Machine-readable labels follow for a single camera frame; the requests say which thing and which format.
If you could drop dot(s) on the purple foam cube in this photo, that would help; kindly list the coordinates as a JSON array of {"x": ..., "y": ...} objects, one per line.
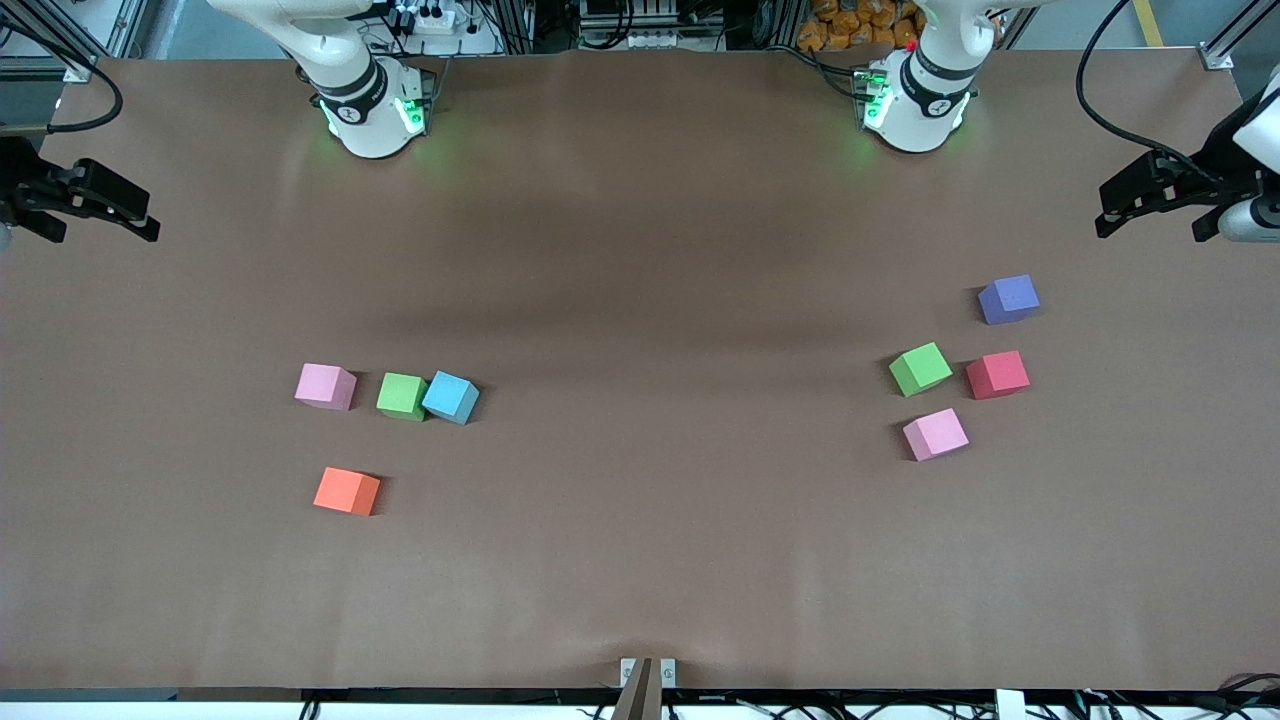
[{"x": 1008, "y": 298}]

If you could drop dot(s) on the bag of orange items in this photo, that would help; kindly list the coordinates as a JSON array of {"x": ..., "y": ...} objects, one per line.
[{"x": 850, "y": 25}]

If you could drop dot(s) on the pink foam cube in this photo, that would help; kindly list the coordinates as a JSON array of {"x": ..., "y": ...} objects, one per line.
[
  {"x": 935, "y": 434},
  {"x": 322, "y": 385}
]

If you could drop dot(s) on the aluminium frame strut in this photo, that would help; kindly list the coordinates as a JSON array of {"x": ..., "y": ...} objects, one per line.
[
  {"x": 78, "y": 72},
  {"x": 1215, "y": 58}
]

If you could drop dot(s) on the blue foam cube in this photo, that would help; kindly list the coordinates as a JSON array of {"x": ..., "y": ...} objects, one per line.
[{"x": 450, "y": 395}]

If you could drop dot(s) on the white power strip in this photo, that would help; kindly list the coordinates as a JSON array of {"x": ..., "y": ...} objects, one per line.
[{"x": 430, "y": 18}]

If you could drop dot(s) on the brown wedge post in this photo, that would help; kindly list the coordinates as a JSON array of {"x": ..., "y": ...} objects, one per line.
[{"x": 637, "y": 695}]

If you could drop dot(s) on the small metal bracket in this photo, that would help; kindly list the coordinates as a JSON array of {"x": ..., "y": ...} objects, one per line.
[{"x": 668, "y": 672}]

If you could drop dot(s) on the orange foam cube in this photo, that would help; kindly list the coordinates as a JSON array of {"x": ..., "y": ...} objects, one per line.
[{"x": 345, "y": 490}]

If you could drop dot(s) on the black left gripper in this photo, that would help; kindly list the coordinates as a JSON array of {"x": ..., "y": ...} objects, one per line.
[{"x": 1215, "y": 178}]

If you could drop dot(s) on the red foam cube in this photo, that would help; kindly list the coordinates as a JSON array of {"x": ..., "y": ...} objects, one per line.
[{"x": 997, "y": 374}]

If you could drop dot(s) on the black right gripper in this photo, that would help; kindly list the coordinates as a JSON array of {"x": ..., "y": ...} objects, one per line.
[{"x": 20, "y": 186}]

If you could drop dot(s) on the green foam cube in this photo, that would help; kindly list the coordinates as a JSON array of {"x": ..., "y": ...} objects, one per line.
[
  {"x": 920, "y": 368},
  {"x": 400, "y": 395}
]

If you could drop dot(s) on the small white box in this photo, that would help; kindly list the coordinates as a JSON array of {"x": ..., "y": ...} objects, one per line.
[{"x": 1010, "y": 705}]

